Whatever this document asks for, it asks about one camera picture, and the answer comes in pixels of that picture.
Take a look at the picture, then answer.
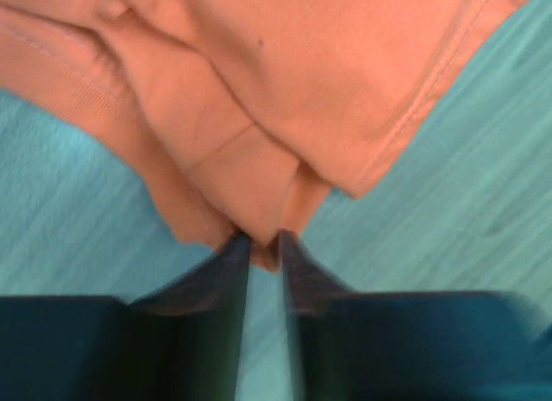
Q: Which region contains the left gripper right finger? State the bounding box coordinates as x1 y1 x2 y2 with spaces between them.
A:
278 230 358 400

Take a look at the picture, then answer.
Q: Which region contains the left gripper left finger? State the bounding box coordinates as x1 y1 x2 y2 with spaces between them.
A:
131 232 252 400

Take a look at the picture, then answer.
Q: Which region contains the orange t shirt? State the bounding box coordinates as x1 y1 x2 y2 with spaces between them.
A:
1 0 529 271

